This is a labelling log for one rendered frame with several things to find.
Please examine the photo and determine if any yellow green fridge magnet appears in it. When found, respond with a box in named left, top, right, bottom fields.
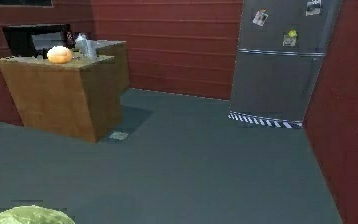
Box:
left=282, top=29, right=299, bottom=48

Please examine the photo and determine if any brown wooden kitchen counter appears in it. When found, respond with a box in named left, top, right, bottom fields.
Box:
left=0, top=40, right=131, bottom=144

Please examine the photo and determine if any clear grey glass bottle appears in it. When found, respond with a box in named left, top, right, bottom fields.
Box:
left=74, top=32, right=98, bottom=61

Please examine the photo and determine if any grey white fridge magnet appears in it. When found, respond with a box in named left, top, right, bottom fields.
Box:
left=305, top=0, right=323, bottom=17

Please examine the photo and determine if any black microwave oven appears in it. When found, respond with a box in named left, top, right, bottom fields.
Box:
left=2, top=23, right=75, bottom=60

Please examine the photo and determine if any white photo fridge magnet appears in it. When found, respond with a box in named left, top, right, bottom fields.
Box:
left=252, top=8, right=269, bottom=27

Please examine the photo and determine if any round orange bread loaf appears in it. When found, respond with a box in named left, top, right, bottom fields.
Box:
left=46, top=45, right=74, bottom=65

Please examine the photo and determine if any grey steel fridge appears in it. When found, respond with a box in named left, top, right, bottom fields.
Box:
left=227, top=0, right=344, bottom=130

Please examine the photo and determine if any green crumpled bag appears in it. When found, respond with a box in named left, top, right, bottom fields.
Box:
left=0, top=205, right=77, bottom=224

